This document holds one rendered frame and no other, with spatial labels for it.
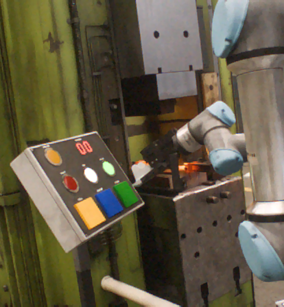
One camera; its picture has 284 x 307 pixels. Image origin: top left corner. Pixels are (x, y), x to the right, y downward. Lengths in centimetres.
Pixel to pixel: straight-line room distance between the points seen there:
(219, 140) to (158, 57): 62
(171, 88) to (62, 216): 74
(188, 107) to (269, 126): 124
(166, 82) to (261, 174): 91
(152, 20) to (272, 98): 93
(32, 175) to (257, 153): 60
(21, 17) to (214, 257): 124
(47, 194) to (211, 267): 86
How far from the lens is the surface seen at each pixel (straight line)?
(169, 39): 173
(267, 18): 84
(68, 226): 116
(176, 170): 125
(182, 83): 174
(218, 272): 186
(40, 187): 118
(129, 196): 136
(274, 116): 83
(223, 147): 112
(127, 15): 169
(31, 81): 193
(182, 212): 167
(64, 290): 208
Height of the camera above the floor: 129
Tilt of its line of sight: 8 degrees down
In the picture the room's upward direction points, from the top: 7 degrees counter-clockwise
